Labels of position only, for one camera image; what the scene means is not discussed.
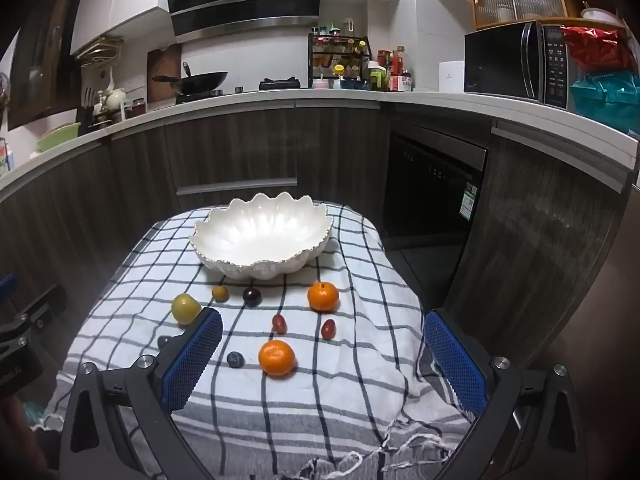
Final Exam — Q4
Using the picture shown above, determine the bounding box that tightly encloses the black spice rack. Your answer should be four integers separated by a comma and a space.
307, 32, 372, 88

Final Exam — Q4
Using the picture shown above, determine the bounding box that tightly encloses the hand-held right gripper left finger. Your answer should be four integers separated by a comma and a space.
59, 306, 224, 480

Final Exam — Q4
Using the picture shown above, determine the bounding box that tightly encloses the black and white checked cloth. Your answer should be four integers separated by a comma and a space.
32, 200, 476, 480

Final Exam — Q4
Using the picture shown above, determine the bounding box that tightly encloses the grey drawer handle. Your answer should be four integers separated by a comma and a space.
175, 177, 298, 198

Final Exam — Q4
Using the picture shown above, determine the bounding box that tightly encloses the white scalloped ceramic bowl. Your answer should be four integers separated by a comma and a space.
189, 191, 335, 281

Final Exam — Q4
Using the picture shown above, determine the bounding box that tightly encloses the green lidded container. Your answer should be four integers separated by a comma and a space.
367, 61, 389, 92

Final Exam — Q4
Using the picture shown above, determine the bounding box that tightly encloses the black microwave oven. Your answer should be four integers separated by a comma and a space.
463, 20, 571, 110

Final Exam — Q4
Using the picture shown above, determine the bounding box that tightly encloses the red plastic bag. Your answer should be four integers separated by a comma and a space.
562, 26, 633, 73

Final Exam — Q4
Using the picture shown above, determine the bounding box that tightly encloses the green plastic basin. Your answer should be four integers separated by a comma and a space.
35, 121, 82, 153

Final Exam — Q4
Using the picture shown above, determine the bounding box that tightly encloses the black wok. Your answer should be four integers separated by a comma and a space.
151, 61, 229, 97

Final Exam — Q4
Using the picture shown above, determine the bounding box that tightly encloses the black built-in dishwasher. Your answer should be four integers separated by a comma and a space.
382, 130, 488, 251

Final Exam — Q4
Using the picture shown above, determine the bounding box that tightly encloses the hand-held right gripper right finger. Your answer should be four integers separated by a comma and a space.
424, 307, 588, 480

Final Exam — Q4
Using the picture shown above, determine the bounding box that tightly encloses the orange mandarin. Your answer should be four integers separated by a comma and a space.
258, 339, 296, 377
307, 282, 340, 313

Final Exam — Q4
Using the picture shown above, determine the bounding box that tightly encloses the yellow-green round plum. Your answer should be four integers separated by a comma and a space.
171, 293, 202, 325

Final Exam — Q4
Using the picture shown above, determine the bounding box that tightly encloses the teal plastic bag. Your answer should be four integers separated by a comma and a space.
570, 72, 640, 133

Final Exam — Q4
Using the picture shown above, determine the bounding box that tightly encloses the white round canister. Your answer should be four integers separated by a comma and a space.
439, 61, 465, 94

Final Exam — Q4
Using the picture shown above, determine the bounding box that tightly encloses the brown wooden cutting board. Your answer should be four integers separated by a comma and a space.
146, 43, 183, 104

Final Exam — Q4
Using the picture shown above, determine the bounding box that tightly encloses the row of spice jars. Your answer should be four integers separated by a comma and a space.
311, 22, 370, 77

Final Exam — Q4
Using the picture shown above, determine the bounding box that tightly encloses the wood-front kitchen counter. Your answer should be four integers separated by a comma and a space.
0, 85, 640, 376

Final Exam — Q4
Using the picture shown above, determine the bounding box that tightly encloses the dark wooden frame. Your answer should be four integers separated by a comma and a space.
7, 0, 86, 131

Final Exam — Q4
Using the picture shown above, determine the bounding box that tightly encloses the black knife block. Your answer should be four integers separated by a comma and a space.
80, 87, 98, 133

